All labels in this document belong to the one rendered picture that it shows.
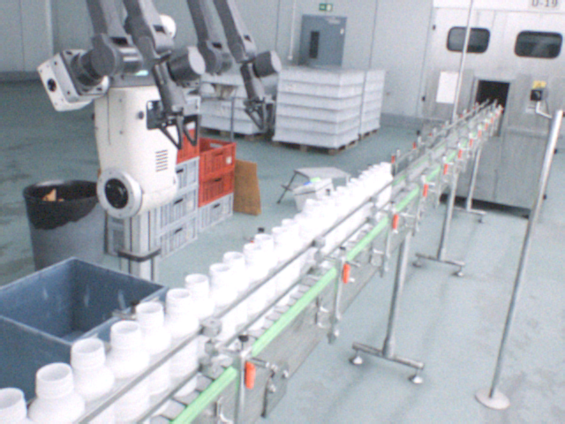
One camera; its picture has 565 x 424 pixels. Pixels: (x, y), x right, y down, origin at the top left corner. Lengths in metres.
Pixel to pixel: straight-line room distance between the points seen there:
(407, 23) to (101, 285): 10.52
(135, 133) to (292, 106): 6.51
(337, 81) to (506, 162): 2.91
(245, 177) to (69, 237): 2.06
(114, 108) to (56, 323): 0.61
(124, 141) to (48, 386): 1.04
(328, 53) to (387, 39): 1.28
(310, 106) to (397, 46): 4.10
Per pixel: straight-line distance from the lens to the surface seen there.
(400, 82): 11.61
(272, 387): 1.14
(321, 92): 7.85
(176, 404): 0.88
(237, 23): 1.74
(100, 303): 1.52
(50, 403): 0.68
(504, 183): 5.90
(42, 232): 3.22
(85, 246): 3.23
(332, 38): 12.00
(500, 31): 5.80
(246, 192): 4.86
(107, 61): 1.40
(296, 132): 8.04
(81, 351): 0.74
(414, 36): 11.56
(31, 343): 1.24
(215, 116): 8.79
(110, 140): 1.64
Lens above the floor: 1.54
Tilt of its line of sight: 18 degrees down
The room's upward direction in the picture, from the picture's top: 4 degrees clockwise
